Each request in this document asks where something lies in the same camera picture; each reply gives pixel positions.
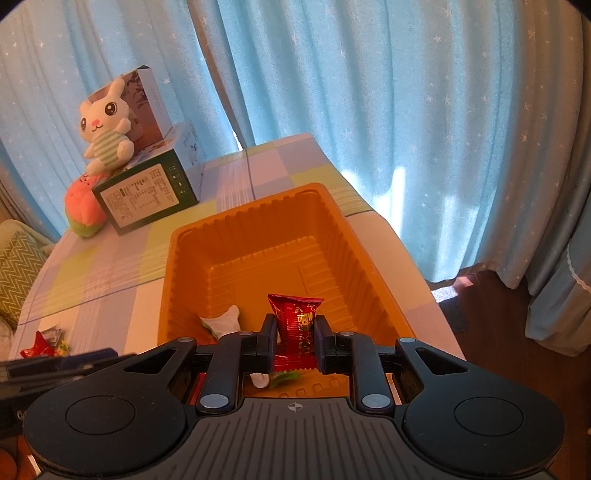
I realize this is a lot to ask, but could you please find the green chevron cushion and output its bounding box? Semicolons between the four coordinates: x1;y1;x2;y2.
0;231;49;324

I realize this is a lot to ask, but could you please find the grey curtain with lace trim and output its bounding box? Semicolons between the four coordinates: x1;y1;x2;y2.
522;28;591;356

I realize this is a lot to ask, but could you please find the white candy packet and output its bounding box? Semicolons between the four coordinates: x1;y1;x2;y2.
198;305;241;342

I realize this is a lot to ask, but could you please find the green cardboard box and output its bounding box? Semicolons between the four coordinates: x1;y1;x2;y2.
91;148;199;236

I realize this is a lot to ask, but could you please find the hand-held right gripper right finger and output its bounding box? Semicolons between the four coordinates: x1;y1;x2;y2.
314;316;509;416

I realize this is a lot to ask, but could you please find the cream sofa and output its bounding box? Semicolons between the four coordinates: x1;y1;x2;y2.
0;219;56;361

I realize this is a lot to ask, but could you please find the person's left hand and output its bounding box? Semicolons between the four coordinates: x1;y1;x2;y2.
0;434;40;480

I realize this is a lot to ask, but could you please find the blue star curtain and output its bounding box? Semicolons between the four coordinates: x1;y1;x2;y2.
0;0;245;241
187;0;583;284

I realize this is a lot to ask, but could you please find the white plush rabbit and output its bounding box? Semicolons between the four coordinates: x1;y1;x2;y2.
78;78;136;175

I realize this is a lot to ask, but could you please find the tall white printed box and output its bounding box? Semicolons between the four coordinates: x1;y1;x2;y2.
90;66;174;151

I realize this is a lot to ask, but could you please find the white cushion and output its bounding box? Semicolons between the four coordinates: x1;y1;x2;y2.
0;314;19;361

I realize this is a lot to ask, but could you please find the pink plush toy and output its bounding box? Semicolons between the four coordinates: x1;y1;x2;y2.
64;173;108;238

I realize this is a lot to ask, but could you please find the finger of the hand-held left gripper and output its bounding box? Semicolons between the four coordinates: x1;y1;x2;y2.
9;348;120;370
0;354;138;393

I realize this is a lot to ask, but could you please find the pile of candy packets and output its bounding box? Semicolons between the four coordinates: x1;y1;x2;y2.
20;325;71;358

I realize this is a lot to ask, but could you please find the red candy packet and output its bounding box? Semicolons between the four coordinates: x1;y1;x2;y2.
267;293;325;372

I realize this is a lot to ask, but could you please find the orange plastic tray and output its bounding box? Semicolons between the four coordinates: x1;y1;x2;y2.
157;182;419;400

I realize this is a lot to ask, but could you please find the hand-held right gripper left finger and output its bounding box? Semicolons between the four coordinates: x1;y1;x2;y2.
83;314;278;416

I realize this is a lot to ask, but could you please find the flat white box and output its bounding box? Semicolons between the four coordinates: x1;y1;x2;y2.
134;121;204;195

